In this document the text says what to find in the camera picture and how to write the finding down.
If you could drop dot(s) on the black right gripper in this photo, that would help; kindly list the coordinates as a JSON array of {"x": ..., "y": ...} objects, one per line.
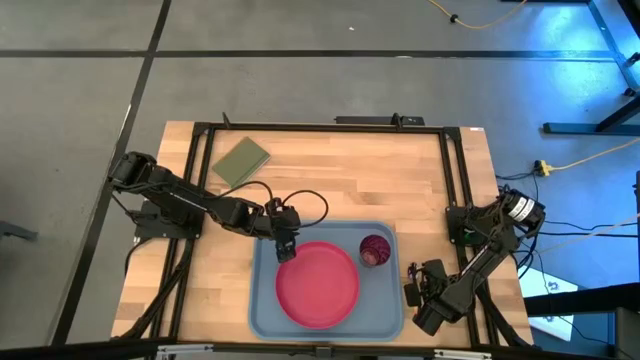
[{"x": 434, "y": 279}]

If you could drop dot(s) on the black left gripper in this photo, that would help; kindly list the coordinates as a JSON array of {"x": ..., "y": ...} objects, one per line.
[{"x": 286, "y": 226}]

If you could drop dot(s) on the dark red round fruit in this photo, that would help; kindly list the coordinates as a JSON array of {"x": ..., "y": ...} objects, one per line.
[{"x": 375, "y": 250}]

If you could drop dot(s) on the red round plate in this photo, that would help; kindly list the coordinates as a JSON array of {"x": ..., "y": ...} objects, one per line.
[{"x": 320, "y": 290}]

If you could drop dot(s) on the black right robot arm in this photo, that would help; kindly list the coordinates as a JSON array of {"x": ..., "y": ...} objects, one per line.
[{"x": 480, "y": 270}]

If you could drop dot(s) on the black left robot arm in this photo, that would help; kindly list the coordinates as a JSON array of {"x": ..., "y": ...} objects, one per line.
[{"x": 190, "y": 202}]

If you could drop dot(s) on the blue-grey plastic tray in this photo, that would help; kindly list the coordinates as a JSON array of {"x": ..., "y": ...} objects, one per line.
[{"x": 380, "y": 310}]

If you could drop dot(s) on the green notebook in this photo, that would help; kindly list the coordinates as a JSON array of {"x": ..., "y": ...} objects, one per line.
[{"x": 241, "y": 162}]

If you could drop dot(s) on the white printed sheet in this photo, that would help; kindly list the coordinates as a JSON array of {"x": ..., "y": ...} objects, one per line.
[{"x": 550, "y": 290}]

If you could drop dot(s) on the yellow power plug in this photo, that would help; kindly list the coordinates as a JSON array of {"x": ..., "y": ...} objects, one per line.
[{"x": 544, "y": 168}]

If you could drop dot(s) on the black operator desk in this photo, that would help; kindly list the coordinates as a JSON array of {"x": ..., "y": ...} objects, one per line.
[{"x": 600, "y": 300}]

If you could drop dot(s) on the grey chair leg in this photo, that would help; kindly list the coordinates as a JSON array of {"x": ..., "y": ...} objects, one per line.
[{"x": 15, "y": 231}]

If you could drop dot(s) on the black aluminium table frame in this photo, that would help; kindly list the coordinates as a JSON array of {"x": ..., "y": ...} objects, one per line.
[{"x": 325, "y": 128}]

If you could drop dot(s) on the black overhead gantry frame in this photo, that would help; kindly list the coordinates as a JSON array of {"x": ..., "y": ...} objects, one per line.
[{"x": 100, "y": 350}]

